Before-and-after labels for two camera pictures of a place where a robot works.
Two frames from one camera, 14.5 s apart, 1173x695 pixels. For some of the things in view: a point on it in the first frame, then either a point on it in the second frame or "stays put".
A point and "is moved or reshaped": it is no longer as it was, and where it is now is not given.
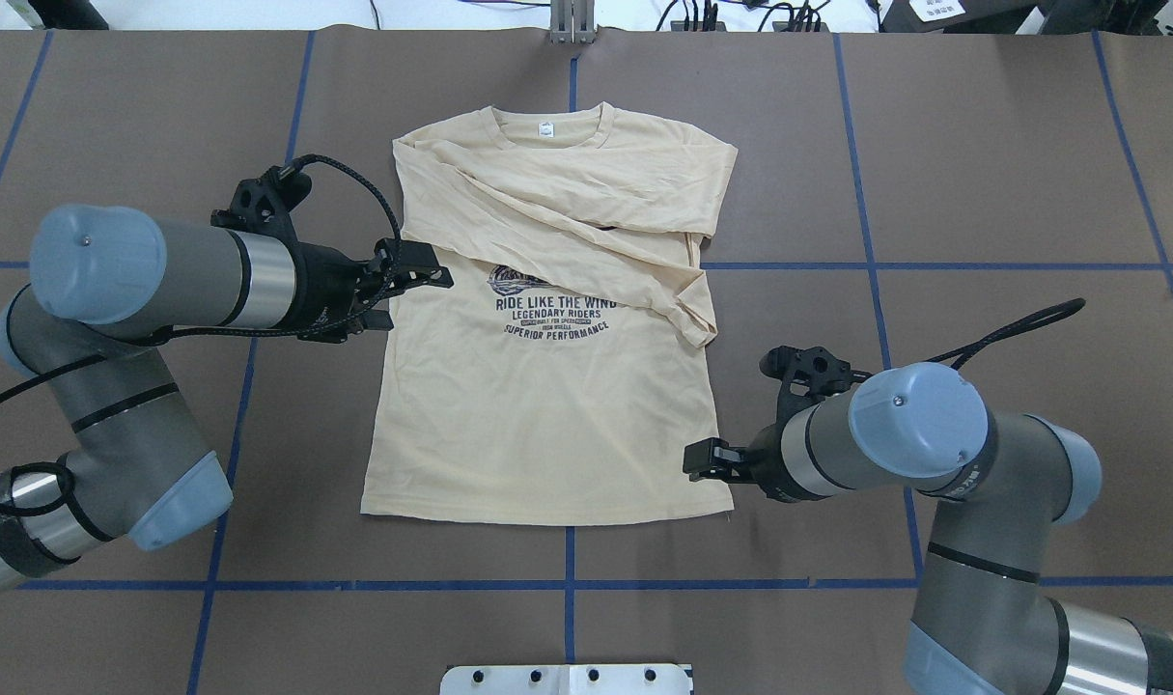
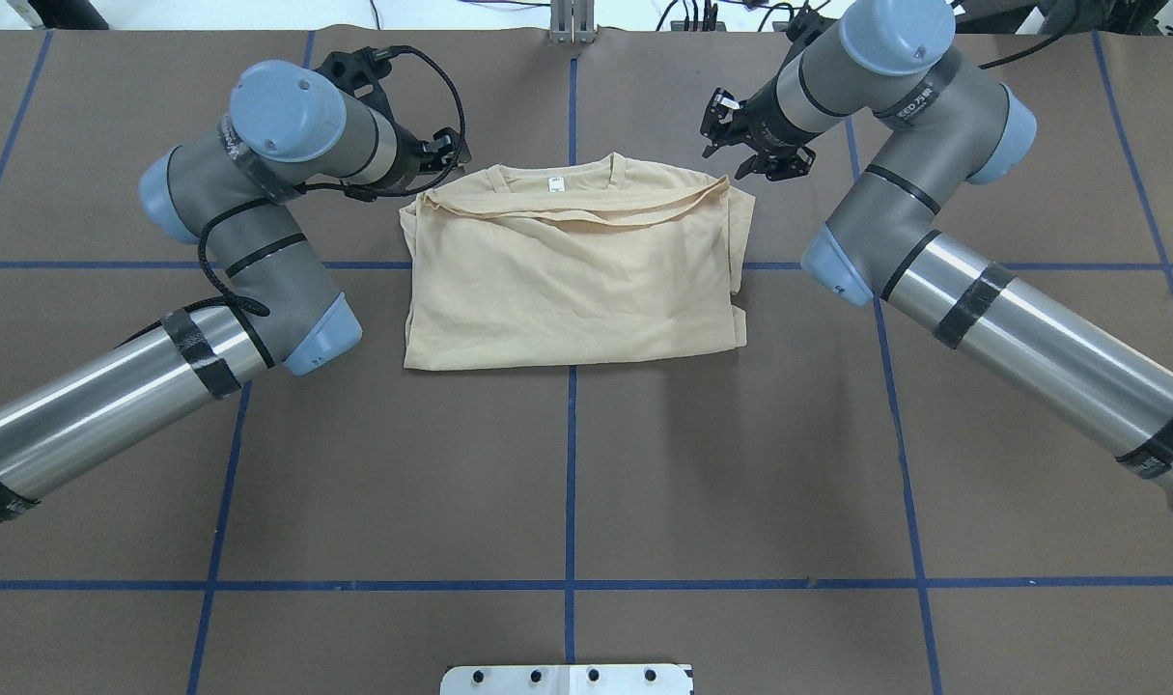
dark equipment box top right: [1009, 16] stays put
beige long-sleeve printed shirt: [556, 378] is moved or reshaped
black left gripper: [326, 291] to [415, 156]
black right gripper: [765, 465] to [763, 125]
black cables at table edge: [703, 15] stays put
